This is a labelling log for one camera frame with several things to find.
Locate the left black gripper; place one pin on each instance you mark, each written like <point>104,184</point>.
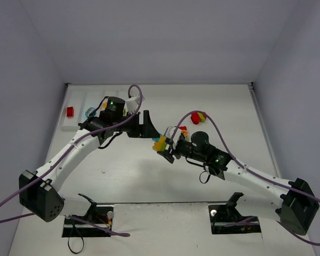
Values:
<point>141,124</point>

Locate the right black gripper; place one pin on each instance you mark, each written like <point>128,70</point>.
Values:
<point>169,152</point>

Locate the blue printed round lego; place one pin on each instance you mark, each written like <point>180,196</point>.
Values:
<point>90,112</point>

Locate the green long lego brick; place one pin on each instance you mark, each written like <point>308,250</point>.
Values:
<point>167,146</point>

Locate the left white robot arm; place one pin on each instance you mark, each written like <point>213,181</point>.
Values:
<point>41,189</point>

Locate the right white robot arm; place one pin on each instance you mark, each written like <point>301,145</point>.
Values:
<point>289,202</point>

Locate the red rounded lego brick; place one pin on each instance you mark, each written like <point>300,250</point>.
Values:
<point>195,118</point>

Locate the green sloped lego brick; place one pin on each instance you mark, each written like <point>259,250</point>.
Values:
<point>202,117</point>

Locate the white divided sorting tray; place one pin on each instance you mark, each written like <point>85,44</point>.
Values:
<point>81,100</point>

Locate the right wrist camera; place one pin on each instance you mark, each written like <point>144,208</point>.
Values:
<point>172,136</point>

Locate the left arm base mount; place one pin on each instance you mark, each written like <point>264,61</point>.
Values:
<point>98,214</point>

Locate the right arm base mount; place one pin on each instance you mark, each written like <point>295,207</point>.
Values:
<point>226,220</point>

